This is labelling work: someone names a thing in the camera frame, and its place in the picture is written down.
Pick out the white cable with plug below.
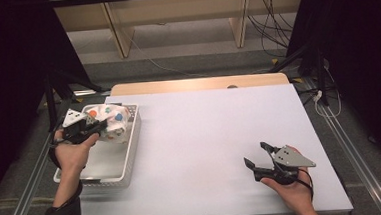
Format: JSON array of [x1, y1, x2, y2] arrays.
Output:
[[312, 88, 343, 120]]

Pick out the bundle of black cables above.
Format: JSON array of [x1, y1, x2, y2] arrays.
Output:
[[245, 0, 298, 61]]

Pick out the person's left hand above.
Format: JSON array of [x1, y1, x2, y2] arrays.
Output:
[[53, 126, 102, 177]]

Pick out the white perforated plastic basket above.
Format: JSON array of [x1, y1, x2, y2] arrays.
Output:
[[48, 101, 146, 193]]

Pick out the white cloth with colourful spots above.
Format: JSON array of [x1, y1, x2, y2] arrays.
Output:
[[86, 102, 133, 147]]

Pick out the person's right hand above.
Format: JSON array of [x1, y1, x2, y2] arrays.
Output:
[[260, 167, 317, 215]]

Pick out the black tripod stand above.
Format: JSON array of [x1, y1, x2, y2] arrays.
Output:
[[267, 42, 334, 111], [41, 63, 115, 132]]

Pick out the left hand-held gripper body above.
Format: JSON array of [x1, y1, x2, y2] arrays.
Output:
[[59, 106, 96, 145]]

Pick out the wooden shelf unit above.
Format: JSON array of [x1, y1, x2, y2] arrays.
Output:
[[53, 0, 309, 64]]

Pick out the metal floor rail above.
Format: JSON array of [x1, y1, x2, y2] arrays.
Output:
[[0, 130, 61, 215], [300, 73, 381, 215]]

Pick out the thin white floor cable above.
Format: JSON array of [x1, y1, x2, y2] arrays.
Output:
[[122, 21, 213, 83]]

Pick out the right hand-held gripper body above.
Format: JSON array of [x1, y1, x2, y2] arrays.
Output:
[[252, 143, 317, 188]]

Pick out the black curtain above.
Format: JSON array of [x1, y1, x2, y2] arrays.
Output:
[[283, 0, 381, 182], [0, 0, 100, 208]]

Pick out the black wrist strap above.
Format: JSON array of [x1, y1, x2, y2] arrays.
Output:
[[47, 136, 65, 172], [295, 167, 316, 203]]

